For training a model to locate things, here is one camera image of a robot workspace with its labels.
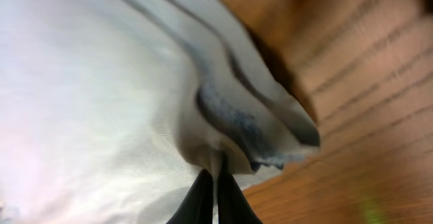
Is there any light blue printed t-shirt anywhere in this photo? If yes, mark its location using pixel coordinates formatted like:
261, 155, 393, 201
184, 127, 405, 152
1, 0, 320, 223

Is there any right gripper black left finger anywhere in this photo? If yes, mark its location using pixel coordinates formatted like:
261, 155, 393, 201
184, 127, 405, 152
166, 170, 214, 224

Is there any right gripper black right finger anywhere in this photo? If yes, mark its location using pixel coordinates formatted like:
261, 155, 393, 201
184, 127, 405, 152
216, 156, 263, 224

